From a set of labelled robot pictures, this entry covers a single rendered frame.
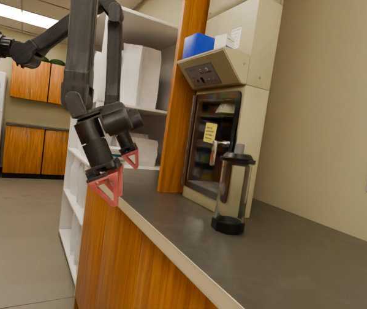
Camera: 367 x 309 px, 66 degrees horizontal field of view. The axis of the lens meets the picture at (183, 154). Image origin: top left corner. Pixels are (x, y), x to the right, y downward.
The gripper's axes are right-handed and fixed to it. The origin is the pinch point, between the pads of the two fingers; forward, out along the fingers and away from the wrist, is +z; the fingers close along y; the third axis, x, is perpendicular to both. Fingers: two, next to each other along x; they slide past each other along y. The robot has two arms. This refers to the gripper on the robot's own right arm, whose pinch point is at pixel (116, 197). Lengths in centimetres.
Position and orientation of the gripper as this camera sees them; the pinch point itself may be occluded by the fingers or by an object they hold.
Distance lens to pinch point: 71.4
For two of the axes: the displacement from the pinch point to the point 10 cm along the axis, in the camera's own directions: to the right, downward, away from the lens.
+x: -9.3, 3.5, -0.8
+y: -1.2, -0.9, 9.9
